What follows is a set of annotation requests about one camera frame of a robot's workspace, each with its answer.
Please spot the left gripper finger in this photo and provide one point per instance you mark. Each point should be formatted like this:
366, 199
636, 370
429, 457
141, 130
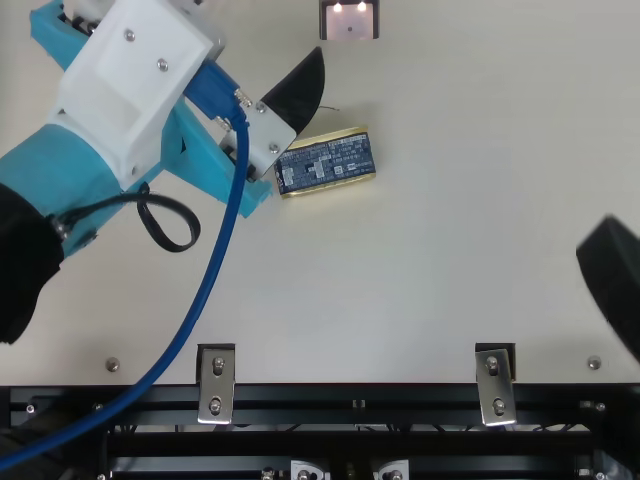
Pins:
300, 90

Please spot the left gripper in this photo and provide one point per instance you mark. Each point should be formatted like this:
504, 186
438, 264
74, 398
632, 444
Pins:
65, 165

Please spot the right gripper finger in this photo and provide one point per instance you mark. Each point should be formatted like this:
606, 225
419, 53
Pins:
615, 270

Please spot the rectangular tin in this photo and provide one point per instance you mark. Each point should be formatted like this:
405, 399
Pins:
325, 162

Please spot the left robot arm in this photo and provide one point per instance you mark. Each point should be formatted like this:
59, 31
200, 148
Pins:
20, 260

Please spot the small square scanner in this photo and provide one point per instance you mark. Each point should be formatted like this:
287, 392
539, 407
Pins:
350, 22

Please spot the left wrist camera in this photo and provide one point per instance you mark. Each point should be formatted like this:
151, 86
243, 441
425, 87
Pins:
130, 75

